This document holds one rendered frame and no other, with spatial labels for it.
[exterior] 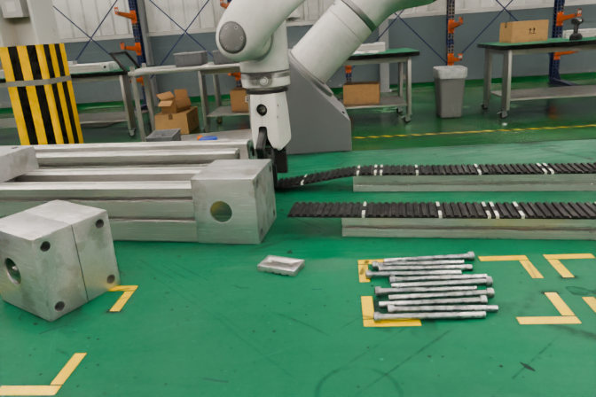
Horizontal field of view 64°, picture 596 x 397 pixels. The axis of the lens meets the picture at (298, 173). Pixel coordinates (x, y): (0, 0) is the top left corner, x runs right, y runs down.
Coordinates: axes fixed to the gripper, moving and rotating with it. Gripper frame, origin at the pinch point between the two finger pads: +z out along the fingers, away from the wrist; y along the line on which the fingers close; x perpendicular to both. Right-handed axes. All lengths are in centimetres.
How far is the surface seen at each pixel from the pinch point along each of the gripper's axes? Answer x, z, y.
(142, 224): 13.6, 0.2, -24.1
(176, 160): 16.5, -4.0, -5.0
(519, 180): -41.6, 1.1, -2.1
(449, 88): -81, 48, 480
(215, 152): 9.0, -5.3, -4.9
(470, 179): -34.1, 0.9, -2.1
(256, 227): -3.3, 0.4, -24.1
